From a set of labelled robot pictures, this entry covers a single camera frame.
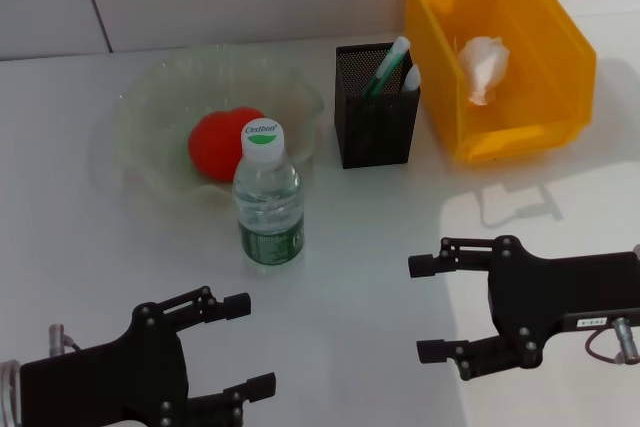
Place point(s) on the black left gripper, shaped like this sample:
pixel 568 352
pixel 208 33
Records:
pixel 110 382

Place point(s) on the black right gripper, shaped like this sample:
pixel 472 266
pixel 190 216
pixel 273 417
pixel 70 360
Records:
pixel 560 292

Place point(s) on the clear water bottle green label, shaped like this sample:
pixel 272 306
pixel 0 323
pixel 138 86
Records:
pixel 270 207

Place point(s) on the red-orange fruit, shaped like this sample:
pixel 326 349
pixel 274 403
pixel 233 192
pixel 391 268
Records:
pixel 215 147

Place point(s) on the grey marker pen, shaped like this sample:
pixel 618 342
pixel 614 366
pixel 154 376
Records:
pixel 412 79

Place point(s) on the green and white pen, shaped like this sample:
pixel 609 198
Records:
pixel 390 64

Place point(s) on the white paper ball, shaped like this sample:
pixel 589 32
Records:
pixel 482 64

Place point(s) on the black mesh pen holder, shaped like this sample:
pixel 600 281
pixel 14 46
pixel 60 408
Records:
pixel 375 137

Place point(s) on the wavy clear glass fruit bowl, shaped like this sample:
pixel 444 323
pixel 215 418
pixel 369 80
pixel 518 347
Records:
pixel 150 97

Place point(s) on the yellow plastic bin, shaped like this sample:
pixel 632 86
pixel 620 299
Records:
pixel 440 77

